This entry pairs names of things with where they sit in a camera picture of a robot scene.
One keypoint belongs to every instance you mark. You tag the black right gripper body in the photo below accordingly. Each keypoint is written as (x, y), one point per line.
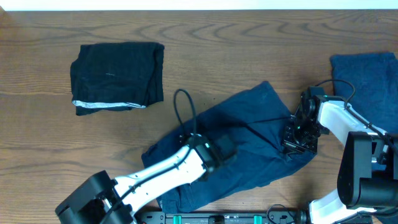
(304, 136)

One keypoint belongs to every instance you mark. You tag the dark blue shorts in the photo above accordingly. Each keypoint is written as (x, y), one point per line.
(251, 124)

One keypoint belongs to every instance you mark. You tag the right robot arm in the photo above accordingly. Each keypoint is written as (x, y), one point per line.
(367, 178)

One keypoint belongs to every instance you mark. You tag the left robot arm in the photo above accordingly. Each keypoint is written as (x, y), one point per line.
(101, 199)

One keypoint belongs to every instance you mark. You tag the folded black garment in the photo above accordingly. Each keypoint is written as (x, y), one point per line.
(117, 76)

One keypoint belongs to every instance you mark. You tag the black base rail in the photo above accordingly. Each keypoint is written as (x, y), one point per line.
(277, 216)

